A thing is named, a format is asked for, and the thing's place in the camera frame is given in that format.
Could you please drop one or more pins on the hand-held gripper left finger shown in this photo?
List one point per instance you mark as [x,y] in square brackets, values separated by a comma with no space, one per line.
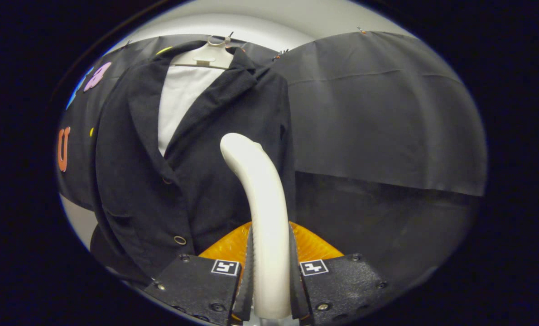
[197,283]

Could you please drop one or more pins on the black backdrop cloth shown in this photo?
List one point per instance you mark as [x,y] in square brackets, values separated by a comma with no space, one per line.
[378,113]

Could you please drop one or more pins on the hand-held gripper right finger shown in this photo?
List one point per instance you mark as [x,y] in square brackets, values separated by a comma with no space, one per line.
[342,285]

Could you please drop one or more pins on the black jacket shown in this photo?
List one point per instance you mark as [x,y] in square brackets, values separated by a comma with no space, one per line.
[215,113]

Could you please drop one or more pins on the white mannequin torso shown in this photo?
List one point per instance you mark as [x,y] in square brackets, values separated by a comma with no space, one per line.
[179,99]

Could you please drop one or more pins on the white clothes hanger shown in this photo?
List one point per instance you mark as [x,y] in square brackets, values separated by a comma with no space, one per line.
[204,56]

